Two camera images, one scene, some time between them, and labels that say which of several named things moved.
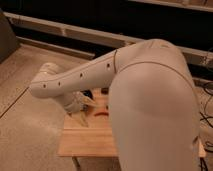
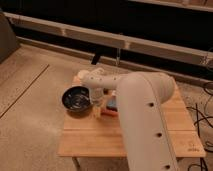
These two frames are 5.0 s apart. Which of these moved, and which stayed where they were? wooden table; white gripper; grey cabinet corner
Moved: white gripper
Stayed: wooden table; grey cabinet corner
